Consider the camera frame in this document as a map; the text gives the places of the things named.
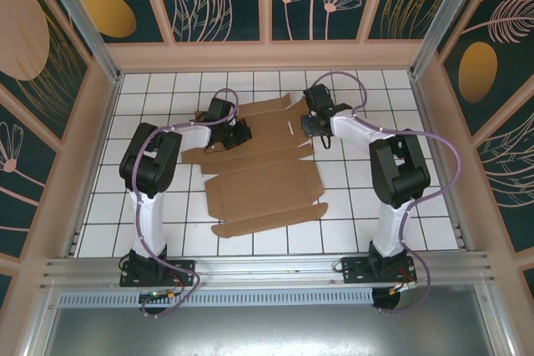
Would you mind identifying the brown cardboard paper box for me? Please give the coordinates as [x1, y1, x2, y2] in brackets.
[180, 95, 330, 239]

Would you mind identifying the grey metal sheet panel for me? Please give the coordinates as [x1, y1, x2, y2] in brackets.
[24, 283, 513, 356]

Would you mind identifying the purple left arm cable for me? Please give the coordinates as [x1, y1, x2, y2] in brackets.
[131, 88, 240, 319]

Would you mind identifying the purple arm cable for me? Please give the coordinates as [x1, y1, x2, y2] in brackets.
[131, 88, 240, 319]
[310, 71, 463, 315]

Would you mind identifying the aluminium corner post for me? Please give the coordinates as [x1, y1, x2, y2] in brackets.
[408, 0, 485, 78]
[35, 0, 123, 84]

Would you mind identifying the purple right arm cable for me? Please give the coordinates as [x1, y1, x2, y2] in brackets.
[310, 71, 463, 315]

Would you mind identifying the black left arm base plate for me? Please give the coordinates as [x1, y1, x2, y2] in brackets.
[119, 258, 197, 288]

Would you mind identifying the aluminium extrusion rail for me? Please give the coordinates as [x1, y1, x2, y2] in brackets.
[39, 252, 497, 290]

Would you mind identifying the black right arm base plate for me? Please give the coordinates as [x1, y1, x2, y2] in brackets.
[340, 256, 418, 286]

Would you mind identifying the grey slotted cable duct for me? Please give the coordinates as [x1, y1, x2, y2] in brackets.
[56, 288, 375, 308]

